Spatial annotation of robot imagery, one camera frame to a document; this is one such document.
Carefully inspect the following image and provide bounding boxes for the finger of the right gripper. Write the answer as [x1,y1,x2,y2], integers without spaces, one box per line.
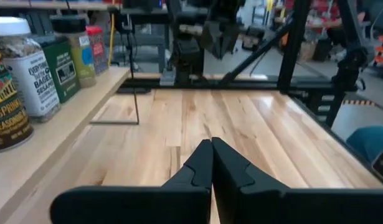
[202,27,222,60]
[221,27,240,60]

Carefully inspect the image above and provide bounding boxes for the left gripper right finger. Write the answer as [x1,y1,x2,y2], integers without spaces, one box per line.
[211,136,383,224]

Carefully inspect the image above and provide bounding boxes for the black-lid green-label spice jar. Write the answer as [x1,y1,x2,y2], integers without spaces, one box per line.
[50,14,98,89]

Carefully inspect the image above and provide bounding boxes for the yellow-lid chili onion jar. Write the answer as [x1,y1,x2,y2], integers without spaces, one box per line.
[0,34,35,155]

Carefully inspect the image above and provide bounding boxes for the cardboard box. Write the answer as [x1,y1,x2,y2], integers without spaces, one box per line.
[298,40,316,62]

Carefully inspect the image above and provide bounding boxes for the red-lid smoked paprika tin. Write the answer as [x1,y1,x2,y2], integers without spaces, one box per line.
[85,25,110,76]

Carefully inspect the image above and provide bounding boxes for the black device box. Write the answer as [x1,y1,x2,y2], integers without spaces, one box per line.
[114,5,133,35]

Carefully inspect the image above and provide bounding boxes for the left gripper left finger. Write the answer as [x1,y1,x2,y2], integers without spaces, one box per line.
[49,139,214,224]

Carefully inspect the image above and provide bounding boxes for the black table-level camera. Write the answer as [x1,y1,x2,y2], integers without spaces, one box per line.
[371,151,383,187]

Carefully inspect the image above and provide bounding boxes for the teal blue rounded object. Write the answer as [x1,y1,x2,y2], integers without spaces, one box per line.
[346,125,383,164]

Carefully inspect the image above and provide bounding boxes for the green black pepper tin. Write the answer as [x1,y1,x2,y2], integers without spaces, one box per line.
[34,34,82,105]

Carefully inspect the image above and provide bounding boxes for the black aluminium table frame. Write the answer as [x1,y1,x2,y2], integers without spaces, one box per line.
[116,0,376,128]

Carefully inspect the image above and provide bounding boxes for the silver mounting bracket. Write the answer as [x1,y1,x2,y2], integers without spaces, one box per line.
[159,68,177,87]

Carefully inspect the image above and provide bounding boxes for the person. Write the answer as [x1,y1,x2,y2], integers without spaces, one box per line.
[306,0,366,47]

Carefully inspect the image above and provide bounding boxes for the white-lid bagel sesame jar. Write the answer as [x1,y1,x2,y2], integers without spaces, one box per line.
[0,16,62,124]

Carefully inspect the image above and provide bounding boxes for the yellow cable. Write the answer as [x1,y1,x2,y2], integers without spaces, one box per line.
[108,12,116,67]

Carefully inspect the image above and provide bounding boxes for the wooden shelf riser black legs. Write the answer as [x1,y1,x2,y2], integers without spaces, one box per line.
[0,29,141,224]

